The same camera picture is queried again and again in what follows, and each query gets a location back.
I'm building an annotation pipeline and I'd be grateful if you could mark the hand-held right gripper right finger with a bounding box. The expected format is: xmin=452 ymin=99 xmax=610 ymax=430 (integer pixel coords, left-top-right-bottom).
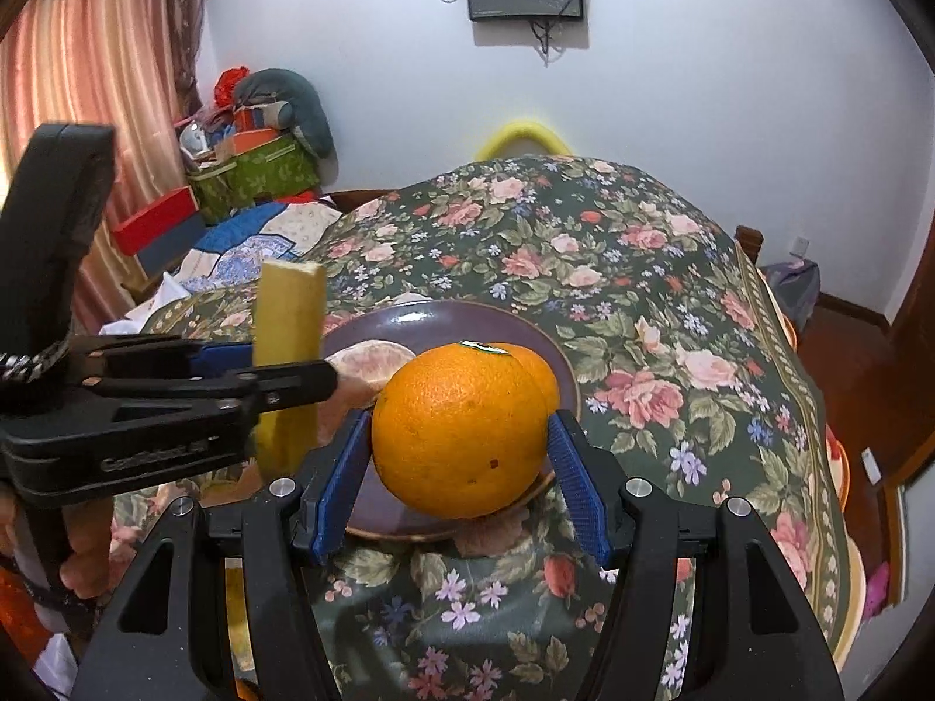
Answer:
xmin=548 ymin=409 xmax=843 ymax=701

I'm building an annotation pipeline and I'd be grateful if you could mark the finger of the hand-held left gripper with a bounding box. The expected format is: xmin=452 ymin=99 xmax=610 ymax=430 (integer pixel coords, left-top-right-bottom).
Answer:
xmin=91 ymin=359 xmax=341 ymax=410
xmin=73 ymin=334 xmax=258 ymax=381

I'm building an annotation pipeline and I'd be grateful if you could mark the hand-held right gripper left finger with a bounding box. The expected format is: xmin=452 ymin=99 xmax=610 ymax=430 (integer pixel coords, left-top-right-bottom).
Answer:
xmin=88 ymin=409 xmax=374 ymax=701

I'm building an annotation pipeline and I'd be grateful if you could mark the small orange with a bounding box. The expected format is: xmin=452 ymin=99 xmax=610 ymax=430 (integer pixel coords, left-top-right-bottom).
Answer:
xmin=504 ymin=343 xmax=563 ymax=419

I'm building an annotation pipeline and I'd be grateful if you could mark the large orange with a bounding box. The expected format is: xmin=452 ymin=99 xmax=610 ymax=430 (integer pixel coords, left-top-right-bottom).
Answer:
xmin=371 ymin=342 xmax=560 ymax=519

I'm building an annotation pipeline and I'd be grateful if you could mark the purple plate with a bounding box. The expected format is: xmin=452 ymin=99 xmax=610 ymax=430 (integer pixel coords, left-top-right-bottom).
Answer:
xmin=317 ymin=301 xmax=583 ymax=543

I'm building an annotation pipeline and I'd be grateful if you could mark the person's left hand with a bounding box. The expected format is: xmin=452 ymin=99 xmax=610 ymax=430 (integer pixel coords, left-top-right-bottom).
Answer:
xmin=0 ymin=485 xmax=116 ymax=600

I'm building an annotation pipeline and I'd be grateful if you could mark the peeled pomelo segment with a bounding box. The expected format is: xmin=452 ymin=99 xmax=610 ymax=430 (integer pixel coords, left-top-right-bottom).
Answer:
xmin=323 ymin=339 xmax=418 ymax=410

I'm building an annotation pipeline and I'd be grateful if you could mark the red flat box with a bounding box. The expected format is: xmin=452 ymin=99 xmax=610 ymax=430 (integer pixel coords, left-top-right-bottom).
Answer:
xmin=111 ymin=186 xmax=203 ymax=256

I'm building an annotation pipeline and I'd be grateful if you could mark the blue patchwork quilt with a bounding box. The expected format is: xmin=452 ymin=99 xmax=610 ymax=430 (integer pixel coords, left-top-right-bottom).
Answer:
xmin=167 ymin=200 xmax=344 ymax=300

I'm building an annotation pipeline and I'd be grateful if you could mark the pink striped curtain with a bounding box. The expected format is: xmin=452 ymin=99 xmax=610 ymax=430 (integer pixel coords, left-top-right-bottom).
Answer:
xmin=0 ymin=0 xmax=220 ymax=333

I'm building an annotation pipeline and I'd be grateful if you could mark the green floral storage box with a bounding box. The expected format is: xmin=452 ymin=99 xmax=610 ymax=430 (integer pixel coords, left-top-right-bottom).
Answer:
xmin=186 ymin=137 xmax=323 ymax=224

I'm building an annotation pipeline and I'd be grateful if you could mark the orange box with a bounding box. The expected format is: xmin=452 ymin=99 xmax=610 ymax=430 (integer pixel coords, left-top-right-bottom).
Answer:
xmin=215 ymin=127 xmax=283 ymax=159

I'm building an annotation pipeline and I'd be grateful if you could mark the floral tablecloth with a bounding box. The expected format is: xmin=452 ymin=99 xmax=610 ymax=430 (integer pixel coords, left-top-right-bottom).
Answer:
xmin=109 ymin=153 xmax=853 ymax=701

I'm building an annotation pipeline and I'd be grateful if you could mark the grey plush pillow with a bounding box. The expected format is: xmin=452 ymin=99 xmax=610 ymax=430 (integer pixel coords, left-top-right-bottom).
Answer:
xmin=232 ymin=69 xmax=338 ymax=159

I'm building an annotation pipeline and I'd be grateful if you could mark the purple cloth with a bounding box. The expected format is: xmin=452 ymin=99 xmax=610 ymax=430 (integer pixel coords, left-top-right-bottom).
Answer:
xmin=760 ymin=259 xmax=823 ymax=337

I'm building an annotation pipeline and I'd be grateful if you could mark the pink cloth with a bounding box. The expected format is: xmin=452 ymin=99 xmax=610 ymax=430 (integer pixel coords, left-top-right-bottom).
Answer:
xmin=862 ymin=562 xmax=894 ymax=623

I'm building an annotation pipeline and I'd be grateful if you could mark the braided wrist strap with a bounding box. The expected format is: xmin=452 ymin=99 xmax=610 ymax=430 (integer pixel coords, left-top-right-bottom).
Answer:
xmin=0 ymin=350 xmax=72 ymax=385

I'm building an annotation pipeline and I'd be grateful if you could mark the yellow ring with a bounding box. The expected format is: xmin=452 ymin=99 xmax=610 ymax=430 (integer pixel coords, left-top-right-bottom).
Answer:
xmin=475 ymin=122 xmax=572 ymax=160

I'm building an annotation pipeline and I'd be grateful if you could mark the black monitor cable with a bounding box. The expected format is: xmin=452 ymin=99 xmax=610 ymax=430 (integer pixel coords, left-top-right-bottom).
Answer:
xmin=529 ymin=18 xmax=565 ymax=65

